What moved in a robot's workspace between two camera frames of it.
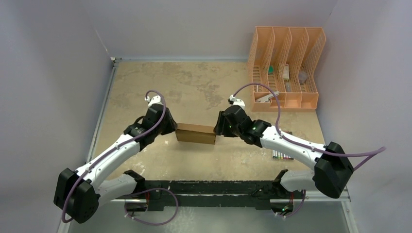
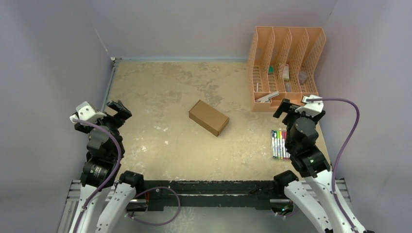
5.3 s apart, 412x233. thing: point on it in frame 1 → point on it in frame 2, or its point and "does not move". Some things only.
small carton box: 286,73 does not move
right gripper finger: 218,129 → 284,107
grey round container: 302,77 does not move
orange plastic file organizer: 284,58 does not move
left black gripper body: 166,126 → 114,122
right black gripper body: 222,122 → 290,110
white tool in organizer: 266,98 does not move
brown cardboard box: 196,133 → 209,118
